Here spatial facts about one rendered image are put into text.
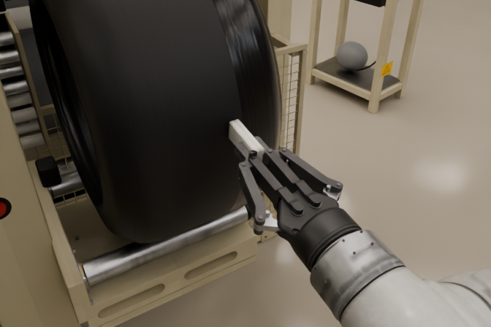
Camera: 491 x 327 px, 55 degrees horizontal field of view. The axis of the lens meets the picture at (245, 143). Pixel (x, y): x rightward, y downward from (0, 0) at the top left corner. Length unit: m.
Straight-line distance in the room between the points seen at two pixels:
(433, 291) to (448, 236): 1.90
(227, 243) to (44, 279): 0.35
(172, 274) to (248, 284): 1.10
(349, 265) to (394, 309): 0.06
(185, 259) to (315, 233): 0.48
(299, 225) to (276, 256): 1.58
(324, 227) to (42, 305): 0.65
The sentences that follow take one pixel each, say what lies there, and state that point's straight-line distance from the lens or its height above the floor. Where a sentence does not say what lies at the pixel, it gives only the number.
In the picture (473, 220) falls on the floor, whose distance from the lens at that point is 2.52.
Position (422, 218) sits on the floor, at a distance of 2.44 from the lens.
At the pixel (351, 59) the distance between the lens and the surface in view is 3.28.
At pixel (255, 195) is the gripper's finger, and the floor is 1.20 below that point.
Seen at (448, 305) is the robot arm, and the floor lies 1.20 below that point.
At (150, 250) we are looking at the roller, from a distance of 0.91.
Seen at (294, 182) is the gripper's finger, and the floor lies 1.20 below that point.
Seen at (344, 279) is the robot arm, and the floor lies 1.20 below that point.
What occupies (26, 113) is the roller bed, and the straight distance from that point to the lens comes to 1.22.
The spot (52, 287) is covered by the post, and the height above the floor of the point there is 0.84.
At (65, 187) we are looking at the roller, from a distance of 1.11.
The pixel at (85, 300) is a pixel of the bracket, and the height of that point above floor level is 0.91.
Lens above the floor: 1.57
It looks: 34 degrees down
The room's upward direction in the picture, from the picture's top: straight up
